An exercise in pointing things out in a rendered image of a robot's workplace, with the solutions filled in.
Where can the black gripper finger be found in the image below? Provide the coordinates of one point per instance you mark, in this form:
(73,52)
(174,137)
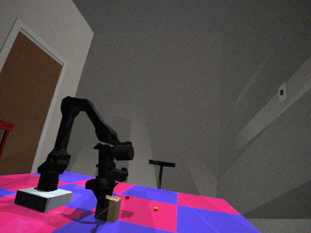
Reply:
(110,190)
(101,196)

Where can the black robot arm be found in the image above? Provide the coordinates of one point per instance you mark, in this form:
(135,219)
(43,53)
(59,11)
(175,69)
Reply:
(58,159)

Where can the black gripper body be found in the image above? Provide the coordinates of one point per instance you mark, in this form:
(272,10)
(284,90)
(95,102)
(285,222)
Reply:
(101,181)

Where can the olive triangular block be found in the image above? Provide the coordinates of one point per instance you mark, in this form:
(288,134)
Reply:
(111,214)

